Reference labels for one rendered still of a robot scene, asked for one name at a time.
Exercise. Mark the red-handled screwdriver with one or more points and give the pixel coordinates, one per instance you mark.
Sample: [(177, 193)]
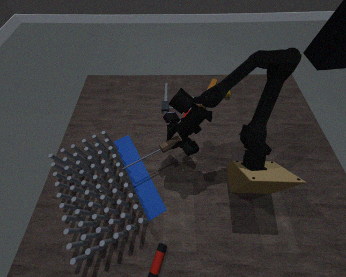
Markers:
[(158, 259)]

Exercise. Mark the orange-brown wooden bar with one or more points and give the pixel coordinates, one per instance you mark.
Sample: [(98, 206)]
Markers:
[(213, 83)]

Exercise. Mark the blue tape strip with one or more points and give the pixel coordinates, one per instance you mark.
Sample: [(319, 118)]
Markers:
[(140, 178)]

